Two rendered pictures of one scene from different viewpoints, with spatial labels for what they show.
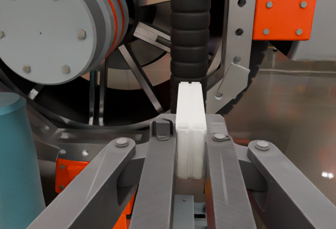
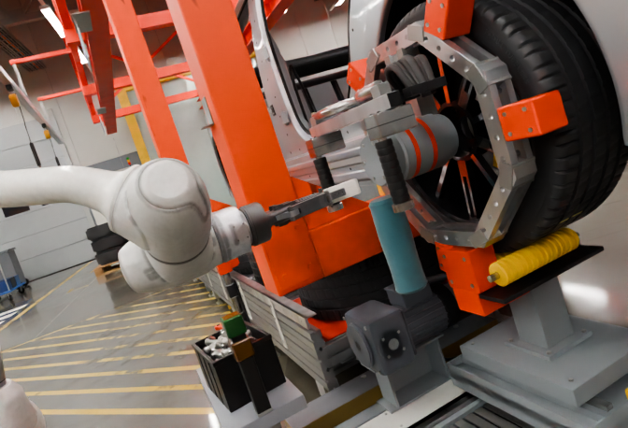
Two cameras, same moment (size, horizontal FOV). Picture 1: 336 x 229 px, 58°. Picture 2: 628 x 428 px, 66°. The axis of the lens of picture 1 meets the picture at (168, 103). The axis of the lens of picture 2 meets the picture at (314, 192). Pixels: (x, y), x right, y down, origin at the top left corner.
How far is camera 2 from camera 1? 88 cm
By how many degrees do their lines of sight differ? 65
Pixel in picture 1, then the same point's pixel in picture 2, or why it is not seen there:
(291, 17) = (520, 120)
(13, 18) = (365, 155)
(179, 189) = not seen: outside the picture
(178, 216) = (609, 347)
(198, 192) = not seen: outside the picture
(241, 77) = (508, 172)
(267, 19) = (507, 124)
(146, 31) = (482, 141)
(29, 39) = (371, 164)
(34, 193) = (406, 256)
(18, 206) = (396, 262)
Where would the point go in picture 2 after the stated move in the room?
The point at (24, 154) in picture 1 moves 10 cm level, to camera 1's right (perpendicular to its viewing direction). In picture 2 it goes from (395, 229) to (419, 229)
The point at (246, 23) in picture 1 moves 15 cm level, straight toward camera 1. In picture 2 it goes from (497, 130) to (431, 153)
